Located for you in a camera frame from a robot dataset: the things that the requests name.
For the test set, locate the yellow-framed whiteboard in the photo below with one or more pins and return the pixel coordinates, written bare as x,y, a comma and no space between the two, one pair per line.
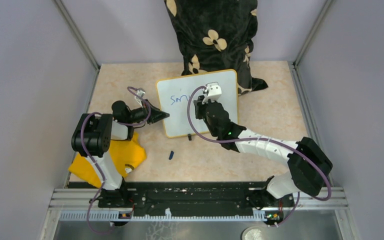
174,94

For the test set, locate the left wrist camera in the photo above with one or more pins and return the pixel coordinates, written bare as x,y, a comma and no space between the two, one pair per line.
139,97

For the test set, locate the black floral pillow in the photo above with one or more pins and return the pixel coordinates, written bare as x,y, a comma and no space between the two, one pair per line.
215,35

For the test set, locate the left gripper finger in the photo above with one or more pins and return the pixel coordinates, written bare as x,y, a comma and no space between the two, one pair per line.
153,120
156,112

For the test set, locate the yellow plastic object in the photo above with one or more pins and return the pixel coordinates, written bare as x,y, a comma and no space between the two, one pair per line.
126,156

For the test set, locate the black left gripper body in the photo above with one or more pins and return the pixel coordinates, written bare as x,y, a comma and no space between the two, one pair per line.
151,116

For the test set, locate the blue marker cap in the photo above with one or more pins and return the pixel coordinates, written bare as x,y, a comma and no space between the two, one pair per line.
171,155

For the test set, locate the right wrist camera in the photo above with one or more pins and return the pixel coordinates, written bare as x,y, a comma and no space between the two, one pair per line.
212,93

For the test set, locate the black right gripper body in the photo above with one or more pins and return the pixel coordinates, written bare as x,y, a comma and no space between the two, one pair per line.
201,113

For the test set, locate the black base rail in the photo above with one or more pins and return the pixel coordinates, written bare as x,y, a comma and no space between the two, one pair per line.
195,200

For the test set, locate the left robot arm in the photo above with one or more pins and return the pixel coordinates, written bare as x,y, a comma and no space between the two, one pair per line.
108,146

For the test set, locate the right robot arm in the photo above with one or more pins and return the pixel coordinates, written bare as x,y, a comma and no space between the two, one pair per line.
308,166

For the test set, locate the round metal disc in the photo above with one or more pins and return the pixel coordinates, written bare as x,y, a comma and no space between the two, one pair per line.
253,233

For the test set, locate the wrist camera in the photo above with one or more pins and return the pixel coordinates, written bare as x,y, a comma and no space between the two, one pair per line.
139,97
212,93

